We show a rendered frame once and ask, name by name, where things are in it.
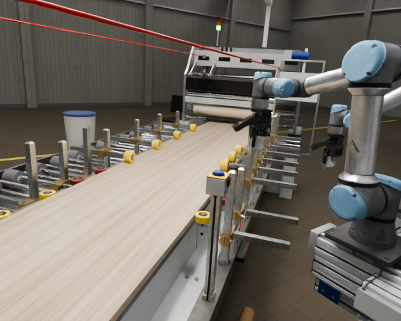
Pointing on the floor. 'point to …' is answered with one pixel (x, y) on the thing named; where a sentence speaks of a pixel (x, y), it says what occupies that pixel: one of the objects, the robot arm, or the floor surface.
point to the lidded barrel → (72, 137)
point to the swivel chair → (175, 107)
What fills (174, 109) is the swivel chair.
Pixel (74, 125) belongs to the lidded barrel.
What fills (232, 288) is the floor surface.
